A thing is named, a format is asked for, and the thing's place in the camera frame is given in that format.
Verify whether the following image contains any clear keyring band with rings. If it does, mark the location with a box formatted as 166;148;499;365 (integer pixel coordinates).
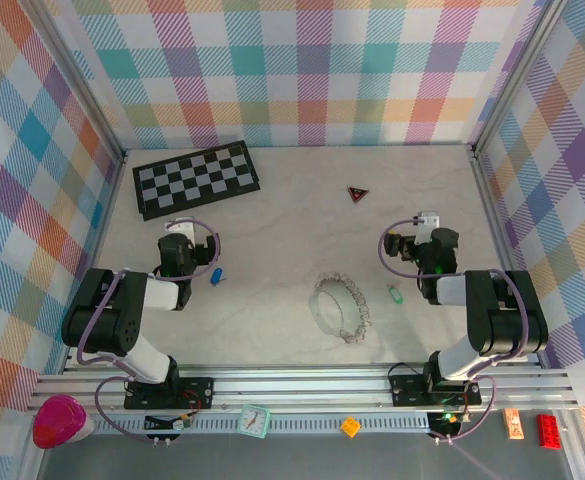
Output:
309;271;373;346

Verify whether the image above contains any black grey chessboard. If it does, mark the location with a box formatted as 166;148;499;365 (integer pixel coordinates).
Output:
131;140;262;222

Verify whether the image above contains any small connector board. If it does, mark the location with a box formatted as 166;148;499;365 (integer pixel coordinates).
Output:
144;410;196;434

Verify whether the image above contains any teal toy clock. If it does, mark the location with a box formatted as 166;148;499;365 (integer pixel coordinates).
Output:
240;403;272;440

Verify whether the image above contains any orange wooden block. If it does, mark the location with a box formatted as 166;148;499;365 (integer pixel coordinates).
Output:
503;408;526;441

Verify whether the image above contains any pink plastic cup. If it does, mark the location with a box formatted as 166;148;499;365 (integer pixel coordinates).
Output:
31;393;96;450

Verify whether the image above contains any red toy brick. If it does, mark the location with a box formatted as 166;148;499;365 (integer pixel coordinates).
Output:
536;413;563;448

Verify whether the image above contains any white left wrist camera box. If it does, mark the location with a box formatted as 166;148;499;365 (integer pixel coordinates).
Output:
164;215;197;246

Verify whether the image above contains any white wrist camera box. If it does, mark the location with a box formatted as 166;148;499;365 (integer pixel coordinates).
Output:
164;215;197;246
412;210;442;246

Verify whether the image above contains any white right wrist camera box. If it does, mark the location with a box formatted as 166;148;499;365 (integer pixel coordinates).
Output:
412;210;442;246

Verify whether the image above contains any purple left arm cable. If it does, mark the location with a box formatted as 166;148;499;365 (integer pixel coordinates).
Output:
74;218;222;444

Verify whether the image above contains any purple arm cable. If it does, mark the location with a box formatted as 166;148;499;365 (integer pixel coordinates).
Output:
377;218;531;444
74;218;222;444

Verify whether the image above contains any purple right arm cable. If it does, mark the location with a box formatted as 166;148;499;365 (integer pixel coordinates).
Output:
377;218;531;444

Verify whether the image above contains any aluminium table side rail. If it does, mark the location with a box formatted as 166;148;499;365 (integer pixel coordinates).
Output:
471;149;543;366
59;154;128;374

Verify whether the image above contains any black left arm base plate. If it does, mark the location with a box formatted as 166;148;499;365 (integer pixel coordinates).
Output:
124;377;216;411

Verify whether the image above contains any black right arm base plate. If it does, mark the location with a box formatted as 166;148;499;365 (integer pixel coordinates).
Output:
389;374;483;407

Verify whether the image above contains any aluminium mounting rail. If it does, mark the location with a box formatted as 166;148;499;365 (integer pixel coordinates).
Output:
26;363;581;415

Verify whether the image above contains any aluminium frame post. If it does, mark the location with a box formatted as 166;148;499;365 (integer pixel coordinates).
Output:
469;0;568;159
19;0;128;164

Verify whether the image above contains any slotted grey cable duct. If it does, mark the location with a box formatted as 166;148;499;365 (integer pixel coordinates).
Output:
91;416;436;435

